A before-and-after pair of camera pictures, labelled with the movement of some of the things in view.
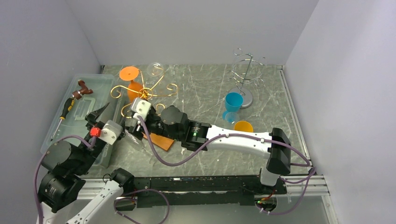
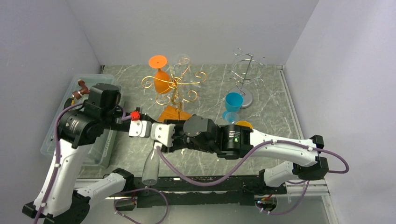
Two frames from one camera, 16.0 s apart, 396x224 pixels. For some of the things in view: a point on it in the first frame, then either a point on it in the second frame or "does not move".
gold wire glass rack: (144, 94) → (175, 112)
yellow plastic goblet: (243, 126) does not move
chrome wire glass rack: (247, 70) does not move
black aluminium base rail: (159, 192) does not move
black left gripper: (92, 116) → (147, 117)
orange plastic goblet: (131, 73) → (161, 80)
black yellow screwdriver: (69, 104) does not move
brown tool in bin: (78, 94) does not move
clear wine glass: (155, 69) → (187, 83)
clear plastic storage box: (70, 98) does not move
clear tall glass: (232, 117) does not move
